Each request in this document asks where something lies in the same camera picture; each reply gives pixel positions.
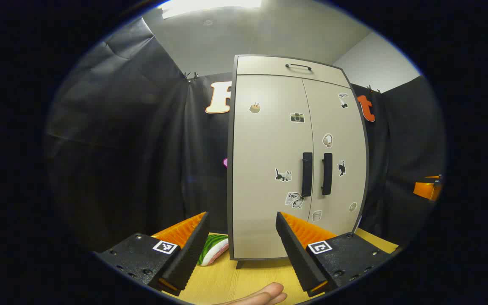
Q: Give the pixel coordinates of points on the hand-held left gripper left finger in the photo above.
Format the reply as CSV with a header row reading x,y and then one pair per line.
x,y
191,254

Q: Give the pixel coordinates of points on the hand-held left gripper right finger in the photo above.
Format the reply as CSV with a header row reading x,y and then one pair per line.
x,y
297,258

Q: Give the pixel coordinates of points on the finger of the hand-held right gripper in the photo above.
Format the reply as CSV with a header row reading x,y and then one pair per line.
x,y
426,190

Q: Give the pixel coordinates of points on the beige double-door shoe cabinet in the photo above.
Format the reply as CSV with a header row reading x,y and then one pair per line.
x,y
229,178

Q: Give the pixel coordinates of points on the beige cabinet door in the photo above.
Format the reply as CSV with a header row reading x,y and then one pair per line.
x,y
261,169
345,127

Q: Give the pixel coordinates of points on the green striped plush toy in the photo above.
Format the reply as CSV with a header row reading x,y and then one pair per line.
x,y
212,250

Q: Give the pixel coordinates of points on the black cloth clip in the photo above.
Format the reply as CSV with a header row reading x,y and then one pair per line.
x,y
191,76
373,89

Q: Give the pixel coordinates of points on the black backdrop cloth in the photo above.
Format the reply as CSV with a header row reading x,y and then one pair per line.
x,y
121,148

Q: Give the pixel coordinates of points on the ceiling light panel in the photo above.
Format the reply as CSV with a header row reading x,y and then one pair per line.
x,y
210,6

